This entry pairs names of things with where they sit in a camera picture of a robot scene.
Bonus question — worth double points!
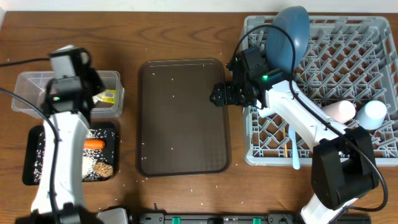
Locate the green snack wrapper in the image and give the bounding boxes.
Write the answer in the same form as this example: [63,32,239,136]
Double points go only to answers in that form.
[93,90,116,104]

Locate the dark blue plate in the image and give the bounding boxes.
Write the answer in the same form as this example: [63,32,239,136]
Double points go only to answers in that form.
[266,6,310,73]

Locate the orange carrot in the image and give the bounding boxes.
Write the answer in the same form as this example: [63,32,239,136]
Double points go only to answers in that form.
[83,139,106,150]

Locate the light blue plastic knife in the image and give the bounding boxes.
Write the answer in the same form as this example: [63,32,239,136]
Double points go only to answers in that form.
[288,125,301,170]

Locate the cooked white rice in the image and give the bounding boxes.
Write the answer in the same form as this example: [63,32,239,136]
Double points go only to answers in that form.
[32,128,117,185]

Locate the wooden chopstick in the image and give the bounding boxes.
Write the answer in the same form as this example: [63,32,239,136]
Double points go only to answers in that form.
[281,126,289,158]

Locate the brown food piece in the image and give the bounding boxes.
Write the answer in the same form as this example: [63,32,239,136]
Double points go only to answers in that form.
[93,162,114,178]

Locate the pink cup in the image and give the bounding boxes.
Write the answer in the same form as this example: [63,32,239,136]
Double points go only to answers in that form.
[321,100,356,123]

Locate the light blue cup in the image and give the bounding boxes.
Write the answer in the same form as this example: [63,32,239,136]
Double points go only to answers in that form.
[356,100,387,130]

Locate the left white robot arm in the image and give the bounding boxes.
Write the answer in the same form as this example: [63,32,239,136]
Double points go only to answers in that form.
[16,45,104,224]

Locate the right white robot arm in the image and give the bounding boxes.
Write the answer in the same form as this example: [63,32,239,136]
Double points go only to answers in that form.
[210,47,388,223]

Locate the black waste bin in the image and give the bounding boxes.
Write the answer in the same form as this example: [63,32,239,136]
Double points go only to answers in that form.
[22,122,119,185]

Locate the grey dishwasher rack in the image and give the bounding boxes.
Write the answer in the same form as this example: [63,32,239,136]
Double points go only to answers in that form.
[243,16,397,167]

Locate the clear plastic bin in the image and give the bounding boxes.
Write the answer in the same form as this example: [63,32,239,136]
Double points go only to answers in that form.
[14,70,124,119]

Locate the brown serving tray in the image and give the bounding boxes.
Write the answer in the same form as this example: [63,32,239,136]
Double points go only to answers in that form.
[137,58,231,177]

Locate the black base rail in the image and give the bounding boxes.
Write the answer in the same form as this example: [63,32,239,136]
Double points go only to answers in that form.
[93,205,373,224]

